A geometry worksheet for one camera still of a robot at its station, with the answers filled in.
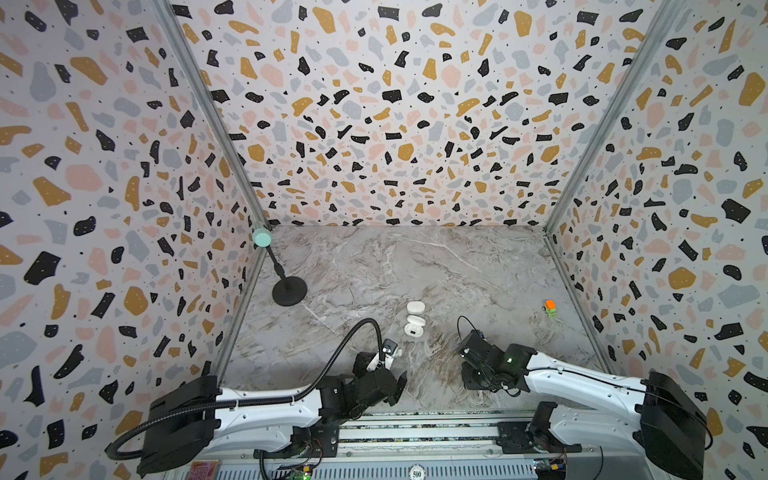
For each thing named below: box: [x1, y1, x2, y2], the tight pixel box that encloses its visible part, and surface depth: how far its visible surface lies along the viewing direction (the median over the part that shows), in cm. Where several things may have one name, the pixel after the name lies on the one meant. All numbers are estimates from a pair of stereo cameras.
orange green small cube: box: [545, 299, 557, 318], surface depth 99 cm
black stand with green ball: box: [252, 228, 308, 307], surface depth 102 cm
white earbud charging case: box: [406, 301, 426, 315], surface depth 99 cm
